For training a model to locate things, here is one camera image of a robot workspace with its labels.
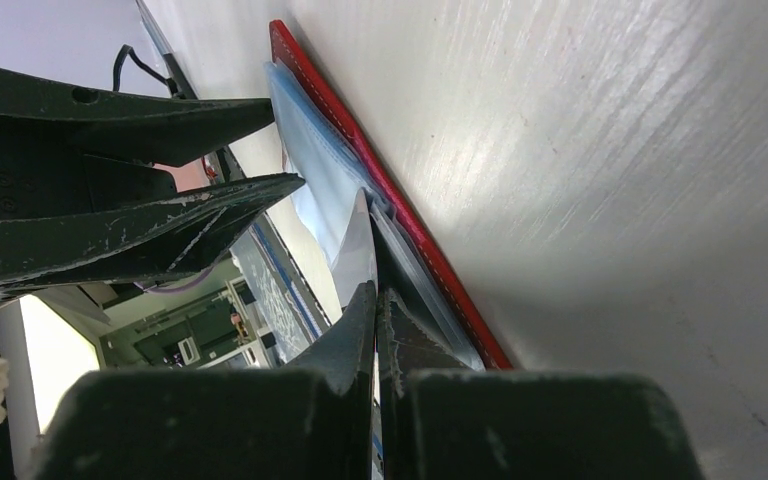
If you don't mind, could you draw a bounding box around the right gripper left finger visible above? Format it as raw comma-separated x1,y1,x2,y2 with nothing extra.
32,281,377,479

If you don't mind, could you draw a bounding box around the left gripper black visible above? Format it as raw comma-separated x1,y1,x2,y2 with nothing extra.
0,68,304,308

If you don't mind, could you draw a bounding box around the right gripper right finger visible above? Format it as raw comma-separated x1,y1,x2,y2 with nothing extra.
376,288,703,479

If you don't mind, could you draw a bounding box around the dark credit card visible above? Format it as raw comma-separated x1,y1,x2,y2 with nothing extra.
330,189,378,309

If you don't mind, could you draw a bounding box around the red card holder wallet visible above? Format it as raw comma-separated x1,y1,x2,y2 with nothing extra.
265,20,513,370

